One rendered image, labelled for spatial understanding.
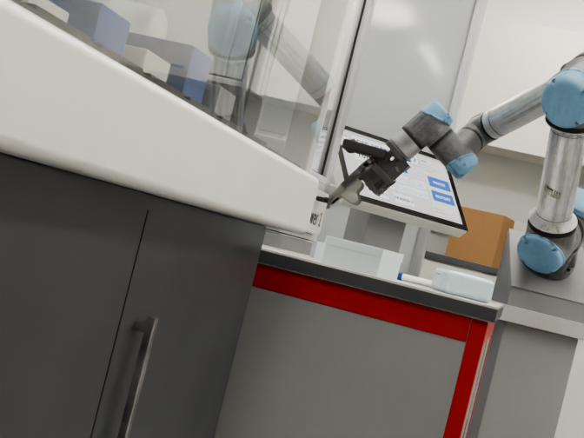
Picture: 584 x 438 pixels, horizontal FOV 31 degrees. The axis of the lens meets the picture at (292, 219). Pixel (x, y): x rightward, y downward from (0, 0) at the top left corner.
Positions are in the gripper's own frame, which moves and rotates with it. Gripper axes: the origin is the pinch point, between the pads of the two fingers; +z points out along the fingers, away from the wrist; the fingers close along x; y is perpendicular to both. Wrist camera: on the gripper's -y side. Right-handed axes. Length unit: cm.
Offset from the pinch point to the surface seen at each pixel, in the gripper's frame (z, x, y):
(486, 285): -15, -64, 43
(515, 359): -7, 13, 60
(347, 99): -19, 48, -28
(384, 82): -35, 163, -51
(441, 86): -51, 163, -35
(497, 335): -8, 15, 53
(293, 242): 18.2, 23.4, -2.3
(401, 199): -11, 82, 1
